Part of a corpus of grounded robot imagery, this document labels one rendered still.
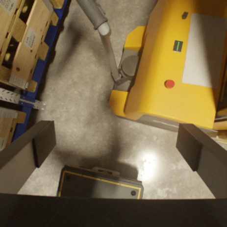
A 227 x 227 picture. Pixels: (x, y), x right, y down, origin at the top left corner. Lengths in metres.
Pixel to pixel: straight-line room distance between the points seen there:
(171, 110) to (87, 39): 1.47
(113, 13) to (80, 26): 0.42
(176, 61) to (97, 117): 1.08
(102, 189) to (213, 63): 1.16
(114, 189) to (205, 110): 0.93
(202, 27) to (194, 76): 0.26
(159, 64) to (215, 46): 0.28
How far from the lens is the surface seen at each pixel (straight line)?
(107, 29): 0.44
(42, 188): 2.00
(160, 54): 0.88
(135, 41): 1.52
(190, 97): 0.83
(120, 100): 1.33
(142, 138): 1.66
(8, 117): 1.54
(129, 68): 1.31
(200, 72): 0.87
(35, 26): 1.61
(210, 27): 1.00
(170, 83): 0.78
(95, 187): 1.44
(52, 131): 0.16
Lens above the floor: 1.65
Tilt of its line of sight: 80 degrees down
